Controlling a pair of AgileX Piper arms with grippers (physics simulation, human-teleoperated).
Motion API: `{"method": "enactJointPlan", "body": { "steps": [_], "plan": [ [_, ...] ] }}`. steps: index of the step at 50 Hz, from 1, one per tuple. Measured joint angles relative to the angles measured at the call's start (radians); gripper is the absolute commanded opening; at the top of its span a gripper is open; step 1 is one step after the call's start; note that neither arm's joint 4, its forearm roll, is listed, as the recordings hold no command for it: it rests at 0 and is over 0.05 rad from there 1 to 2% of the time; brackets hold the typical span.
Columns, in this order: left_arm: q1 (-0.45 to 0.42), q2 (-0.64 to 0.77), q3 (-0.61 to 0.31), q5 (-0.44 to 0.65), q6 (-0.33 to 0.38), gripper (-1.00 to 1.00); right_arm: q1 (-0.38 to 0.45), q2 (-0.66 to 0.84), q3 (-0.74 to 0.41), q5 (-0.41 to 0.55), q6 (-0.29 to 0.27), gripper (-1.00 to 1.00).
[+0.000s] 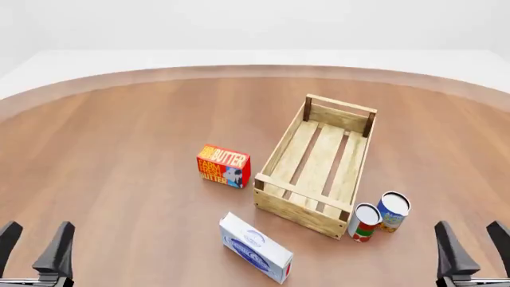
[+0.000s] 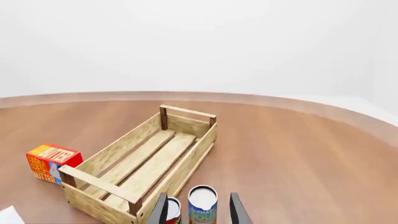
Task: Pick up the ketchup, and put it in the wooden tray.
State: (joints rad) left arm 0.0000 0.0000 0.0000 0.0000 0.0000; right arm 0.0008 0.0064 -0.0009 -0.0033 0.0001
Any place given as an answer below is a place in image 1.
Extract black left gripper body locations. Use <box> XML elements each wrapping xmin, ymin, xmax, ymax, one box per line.
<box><xmin>0</xmin><ymin>276</ymin><xmax>75</xmax><ymax>287</ymax></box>

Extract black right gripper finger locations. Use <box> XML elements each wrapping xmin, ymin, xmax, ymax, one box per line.
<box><xmin>485</xmin><ymin>220</ymin><xmax>510</xmax><ymax>261</ymax></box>
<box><xmin>433</xmin><ymin>220</ymin><xmax>482</xmax><ymax>281</ymax></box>

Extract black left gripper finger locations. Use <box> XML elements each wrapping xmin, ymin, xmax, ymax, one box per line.
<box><xmin>0</xmin><ymin>220</ymin><xmax>24</xmax><ymax>265</ymax></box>
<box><xmin>32</xmin><ymin>220</ymin><xmax>77</xmax><ymax>279</ymax></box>

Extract wooden slat tray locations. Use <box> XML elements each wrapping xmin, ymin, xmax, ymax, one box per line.
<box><xmin>253</xmin><ymin>93</ymin><xmax>379</xmax><ymax>240</ymax></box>

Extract white and blue box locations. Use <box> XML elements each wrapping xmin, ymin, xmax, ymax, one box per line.
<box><xmin>218</xmin><ymin>210</ymin><xmax>294</xmax><ymax>285</ymax></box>

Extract red butter box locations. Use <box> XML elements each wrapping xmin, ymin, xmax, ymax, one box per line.
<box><xmin>195</xmin><ymin>143</ymin><xmax>253</xmax><ymax>190</ymax></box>

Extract red and green tin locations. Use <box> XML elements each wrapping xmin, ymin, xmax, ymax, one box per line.
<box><xmin>347</xmin><ymin>202</ymin><xmax>384</xmax><ymax>244</ymax></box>

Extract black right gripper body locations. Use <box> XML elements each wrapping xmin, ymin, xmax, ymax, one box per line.
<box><xmin>434</xmin><ymin>276</ymin><xmax>510</xmax><ymax>287</ymax></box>

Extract blue and yellow tin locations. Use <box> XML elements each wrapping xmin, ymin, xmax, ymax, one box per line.
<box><xmin>375</xmin><ymin>191</ymin><xmax>411</xmax><ymax>234</ymax></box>

